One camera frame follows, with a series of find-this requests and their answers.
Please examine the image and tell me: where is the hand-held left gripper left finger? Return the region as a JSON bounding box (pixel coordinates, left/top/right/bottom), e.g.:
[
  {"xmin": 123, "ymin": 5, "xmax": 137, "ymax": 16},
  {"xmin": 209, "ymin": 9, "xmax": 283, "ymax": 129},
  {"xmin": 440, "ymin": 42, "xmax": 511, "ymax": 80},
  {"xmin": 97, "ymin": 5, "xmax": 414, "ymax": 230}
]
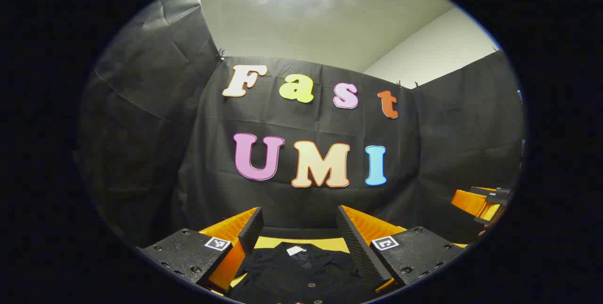
[{"xmin": 137, "ymin": 207, "xmax": 264, "ymax": 295}]

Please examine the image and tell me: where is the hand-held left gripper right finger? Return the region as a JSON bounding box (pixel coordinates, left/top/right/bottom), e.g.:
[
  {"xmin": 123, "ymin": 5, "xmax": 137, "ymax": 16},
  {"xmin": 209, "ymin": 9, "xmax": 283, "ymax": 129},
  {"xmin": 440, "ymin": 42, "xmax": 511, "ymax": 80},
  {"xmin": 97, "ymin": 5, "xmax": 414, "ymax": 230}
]
[{"xmin": 336, "ymin": 205, "xmax": 468, "ymax": 294}]

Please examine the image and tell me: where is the black backdrop cloth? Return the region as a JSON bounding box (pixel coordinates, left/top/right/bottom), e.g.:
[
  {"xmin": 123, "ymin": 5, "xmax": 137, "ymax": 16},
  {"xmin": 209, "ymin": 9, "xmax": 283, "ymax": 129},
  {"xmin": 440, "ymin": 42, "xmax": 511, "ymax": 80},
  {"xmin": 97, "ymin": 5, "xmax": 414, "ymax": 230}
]
[{"xmin": 75, "ymin": 0, "xmax": 526, "ymax": 248}]

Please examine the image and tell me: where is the black shirt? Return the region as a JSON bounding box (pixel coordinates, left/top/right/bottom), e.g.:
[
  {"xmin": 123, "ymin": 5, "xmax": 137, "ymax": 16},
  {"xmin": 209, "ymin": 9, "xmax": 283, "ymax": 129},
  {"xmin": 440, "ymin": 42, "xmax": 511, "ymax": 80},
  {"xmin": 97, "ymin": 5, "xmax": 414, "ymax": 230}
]
[{"xmin": 231, "ymin": 242, "xmax": 377, "ymax": 304}]

